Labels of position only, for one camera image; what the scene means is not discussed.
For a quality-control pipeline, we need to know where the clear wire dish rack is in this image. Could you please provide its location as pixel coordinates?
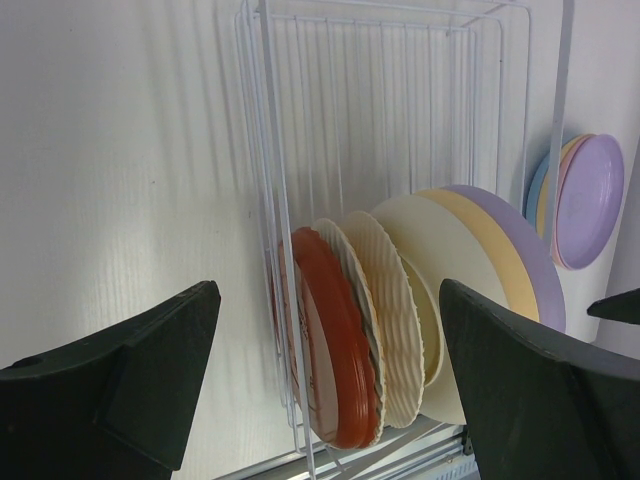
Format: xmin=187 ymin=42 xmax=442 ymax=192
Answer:
xmin=234 ymin=1 xmax=575 ymax=452

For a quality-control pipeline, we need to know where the purple plate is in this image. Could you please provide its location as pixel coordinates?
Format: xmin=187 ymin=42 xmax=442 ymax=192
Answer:
xmin=557 ymin=134 xmax=625 ymax=270

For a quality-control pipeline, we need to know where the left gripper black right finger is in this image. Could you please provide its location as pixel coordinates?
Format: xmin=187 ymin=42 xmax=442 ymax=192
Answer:
xmin=439 ymin=279 xmax=639 ymax=479

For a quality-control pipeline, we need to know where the light orange plate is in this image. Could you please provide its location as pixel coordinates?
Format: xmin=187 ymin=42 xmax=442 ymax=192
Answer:
xmin=416 ymin=188 xmax=540 ymax=322

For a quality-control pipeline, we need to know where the blue plate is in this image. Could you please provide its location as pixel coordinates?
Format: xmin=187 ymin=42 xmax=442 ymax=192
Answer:
xmin=523 ymin=154 xmax=550 ymax=227

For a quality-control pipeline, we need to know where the lavender plate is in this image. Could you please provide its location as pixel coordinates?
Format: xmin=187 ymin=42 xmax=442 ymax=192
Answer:
xmin=446 ymin=185 xmax=566 ymax=333

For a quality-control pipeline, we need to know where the olive gold plate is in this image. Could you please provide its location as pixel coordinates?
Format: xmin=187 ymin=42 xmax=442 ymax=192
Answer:
xmin=342 ymin=211 xmax=425 ymax=428

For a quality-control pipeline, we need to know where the orange brown plate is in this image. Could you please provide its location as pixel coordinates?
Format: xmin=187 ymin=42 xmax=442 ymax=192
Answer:
xmin=312 ymin=218 xmax=387 ymax=448

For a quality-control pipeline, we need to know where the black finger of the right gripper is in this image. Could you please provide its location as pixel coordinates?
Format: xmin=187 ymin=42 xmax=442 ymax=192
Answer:
xmin=587 ymin=288 xmax=640 ymax=320

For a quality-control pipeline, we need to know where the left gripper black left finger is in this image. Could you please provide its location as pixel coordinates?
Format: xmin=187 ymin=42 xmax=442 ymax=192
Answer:
xmin=1 ymin=280 xmax=221 ymax=479

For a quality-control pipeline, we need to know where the dark red plate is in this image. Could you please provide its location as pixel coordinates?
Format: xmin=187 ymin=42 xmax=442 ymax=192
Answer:
xmin=279 ymin=227 xmax=378 ymax=449

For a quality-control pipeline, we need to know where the white plate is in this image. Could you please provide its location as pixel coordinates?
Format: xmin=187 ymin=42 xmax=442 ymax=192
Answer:
xmin=371 ymin=195 xmax=508 ymax=425

